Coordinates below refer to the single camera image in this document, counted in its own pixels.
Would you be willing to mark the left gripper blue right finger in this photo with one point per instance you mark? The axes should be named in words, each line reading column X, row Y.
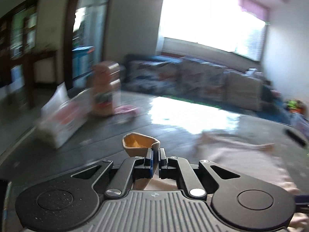
column 180, row 170

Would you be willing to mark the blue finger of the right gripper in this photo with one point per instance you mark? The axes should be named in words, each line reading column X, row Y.
column 301, row 202

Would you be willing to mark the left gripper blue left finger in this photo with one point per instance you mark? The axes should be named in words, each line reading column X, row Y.
column 132, row 169

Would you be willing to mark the cream sweatshirt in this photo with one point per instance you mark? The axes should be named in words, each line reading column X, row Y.
column 256, row 161

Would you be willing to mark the black remote control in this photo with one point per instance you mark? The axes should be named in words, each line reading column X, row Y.
column 296, row 138

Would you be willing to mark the pink hair scrunchie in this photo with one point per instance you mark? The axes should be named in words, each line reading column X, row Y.
column 127, row 110

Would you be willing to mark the clear plastic storage box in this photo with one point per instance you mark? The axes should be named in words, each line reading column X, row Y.
column 299, row 122

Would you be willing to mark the left butterfly cushion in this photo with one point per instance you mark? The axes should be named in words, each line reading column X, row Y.
column 153, row 77

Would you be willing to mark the butterfly cushion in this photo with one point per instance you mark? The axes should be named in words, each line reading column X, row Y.
column 153, row 77
column 202, row 79

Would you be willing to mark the right butterfly cushion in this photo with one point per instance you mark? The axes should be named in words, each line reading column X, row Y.
column 202, row 79

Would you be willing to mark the colourful plush toy pile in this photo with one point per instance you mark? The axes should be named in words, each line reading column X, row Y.
column 296, row 106

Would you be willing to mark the white pink tissue box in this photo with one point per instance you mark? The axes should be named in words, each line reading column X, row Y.
column 62, row 116

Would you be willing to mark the pink cartoon water bottle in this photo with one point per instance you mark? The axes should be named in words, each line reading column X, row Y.
column 106, row 88

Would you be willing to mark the blue sofa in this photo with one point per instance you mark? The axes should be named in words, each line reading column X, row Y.
column 272, row 105

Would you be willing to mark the plain grey cushion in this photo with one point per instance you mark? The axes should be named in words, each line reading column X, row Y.
column 244, row 91

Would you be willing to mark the blue cabinet in doorway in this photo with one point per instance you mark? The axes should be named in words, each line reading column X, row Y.
column 82, row 62

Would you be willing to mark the white plush toy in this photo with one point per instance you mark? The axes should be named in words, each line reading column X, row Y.
column 253, row 72

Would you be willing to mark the black smartphone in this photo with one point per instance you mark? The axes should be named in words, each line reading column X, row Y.
column 5, row 189

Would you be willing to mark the window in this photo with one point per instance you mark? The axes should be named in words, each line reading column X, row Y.
column 235, row 26

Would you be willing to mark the dark wooden display cabinet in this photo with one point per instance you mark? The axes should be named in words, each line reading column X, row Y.
column 18, row 48

